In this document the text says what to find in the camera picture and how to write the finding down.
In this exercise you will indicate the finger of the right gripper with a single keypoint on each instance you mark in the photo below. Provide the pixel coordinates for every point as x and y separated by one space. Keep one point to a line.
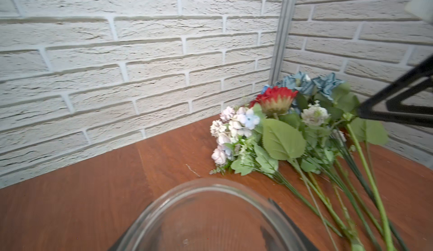
387 105

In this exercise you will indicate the red gerbera flower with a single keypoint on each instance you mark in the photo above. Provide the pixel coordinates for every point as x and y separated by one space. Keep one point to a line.
276 100

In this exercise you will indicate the pale blue rose bunch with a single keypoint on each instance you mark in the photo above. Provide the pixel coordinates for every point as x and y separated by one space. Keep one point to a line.
302 83

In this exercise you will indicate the white green mixed bouquet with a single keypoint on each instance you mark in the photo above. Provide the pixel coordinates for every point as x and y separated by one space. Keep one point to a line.
319 150

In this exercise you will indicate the clear ribbed glass vase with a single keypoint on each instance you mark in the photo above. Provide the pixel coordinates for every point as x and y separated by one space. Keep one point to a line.
213 215

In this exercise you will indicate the pink lilac flower bouquet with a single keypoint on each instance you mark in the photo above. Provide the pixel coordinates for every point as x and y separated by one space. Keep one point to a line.
238 132

